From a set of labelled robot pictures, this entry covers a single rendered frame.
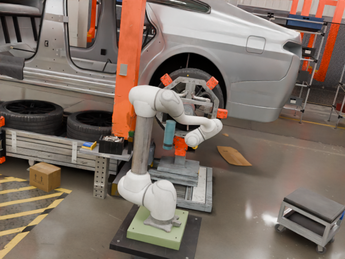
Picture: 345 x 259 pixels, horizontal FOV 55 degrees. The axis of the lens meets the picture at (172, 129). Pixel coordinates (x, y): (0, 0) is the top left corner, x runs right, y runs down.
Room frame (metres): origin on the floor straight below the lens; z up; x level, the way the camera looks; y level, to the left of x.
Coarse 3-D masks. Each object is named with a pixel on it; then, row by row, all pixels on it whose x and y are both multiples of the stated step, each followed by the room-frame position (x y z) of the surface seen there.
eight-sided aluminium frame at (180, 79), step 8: (176, 80) 2.89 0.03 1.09; (184, 80) 2.88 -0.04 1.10; (192, 80) 2.88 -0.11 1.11; (200, 80) 2.89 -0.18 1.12; (168, 88) 2.91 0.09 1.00; (208, 88) 2.87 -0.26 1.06; (216, 104) 2.86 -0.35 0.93; (160, 112) 2.90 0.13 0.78; (216, 112) 2.86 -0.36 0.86; (160, 120) 2.90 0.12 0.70
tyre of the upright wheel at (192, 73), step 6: (174, 72) 3.04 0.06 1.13; (180, 72) 2.97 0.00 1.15; (186, 72) 2.97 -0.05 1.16; (192, 72) 2.96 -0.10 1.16; (198, 72) 2.97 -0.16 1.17; (204, 72) 3.08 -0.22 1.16; (174, 78) 2.97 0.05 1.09; (198, 78) 2.96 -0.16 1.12; (204, 78) 2.95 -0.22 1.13; (162, 84) 2.98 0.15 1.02; (216, 90) 2.95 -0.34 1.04; (216, 96) 2.94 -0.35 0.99; (222, 96) 2.96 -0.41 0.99; (222, 102) 2.94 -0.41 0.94; (222, 108) 2.94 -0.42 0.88; (162, 126) 2.98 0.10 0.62
